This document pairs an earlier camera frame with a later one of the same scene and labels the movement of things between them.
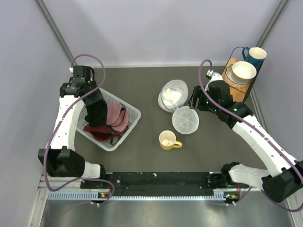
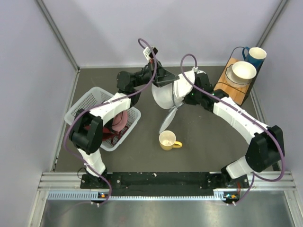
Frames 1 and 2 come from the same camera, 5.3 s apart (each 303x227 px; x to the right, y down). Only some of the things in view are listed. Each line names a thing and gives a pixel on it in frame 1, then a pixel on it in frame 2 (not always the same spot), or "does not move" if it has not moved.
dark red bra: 101,133 does not move
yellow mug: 167,140 does not move
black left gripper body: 94,96 -> 148,72
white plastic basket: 133,115 does not move
